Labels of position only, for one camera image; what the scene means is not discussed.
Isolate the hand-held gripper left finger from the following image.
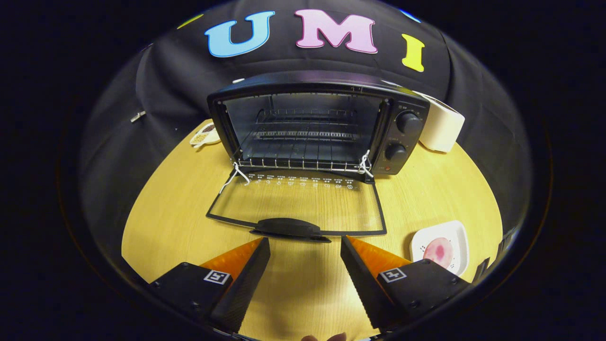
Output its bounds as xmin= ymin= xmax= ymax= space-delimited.
xmin=150 ymin=237 xmax=271 ymax=334

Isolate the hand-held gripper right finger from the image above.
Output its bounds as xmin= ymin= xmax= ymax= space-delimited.
xmin=340 ymin=235 xmax=471 ymax=333

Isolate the pink ham slice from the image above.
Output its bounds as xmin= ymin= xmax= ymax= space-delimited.
xmin=423 ymin=238 xmax=454 ymax=268

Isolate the white square plate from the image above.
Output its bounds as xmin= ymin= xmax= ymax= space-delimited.
xmin=410 ymin=220 xmax=469 ymax=277

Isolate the black toaster oven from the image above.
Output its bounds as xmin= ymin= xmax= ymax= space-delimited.
xmin=206 ymin=71 xmax=431 ymax=243

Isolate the white pop-up toaster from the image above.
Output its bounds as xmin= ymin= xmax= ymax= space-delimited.
xmin=417 ymin=92 xmax=465 ymax=153

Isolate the small divided snack dish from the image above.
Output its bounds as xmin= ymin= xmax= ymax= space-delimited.
xmin=189 ymin=122 xmax=221 ymax=147

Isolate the black backdrop cloth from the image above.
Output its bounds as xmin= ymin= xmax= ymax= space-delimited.
xmin=78 ymin=0 xmax=533 ymax=266

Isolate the metal wire oven rack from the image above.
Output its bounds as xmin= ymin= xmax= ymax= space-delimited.
xmin=235 ymin=133 xmax=374 ymax=173

